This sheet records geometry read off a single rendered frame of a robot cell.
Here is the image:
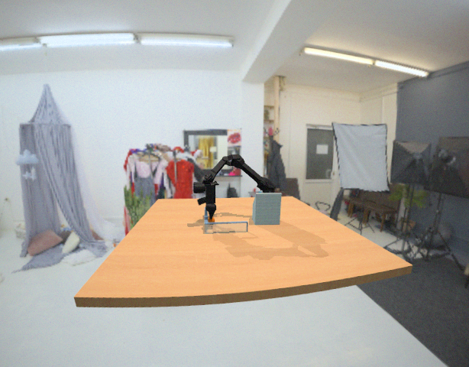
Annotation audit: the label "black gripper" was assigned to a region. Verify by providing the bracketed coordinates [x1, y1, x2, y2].
[205, 193, 216, 219]

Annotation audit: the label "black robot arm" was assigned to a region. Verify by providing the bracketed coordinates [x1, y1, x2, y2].
[193, 154, 276, 206]

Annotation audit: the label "clear l-shaped low wall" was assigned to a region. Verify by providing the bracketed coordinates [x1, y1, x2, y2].
[204, 223, 247, 234]

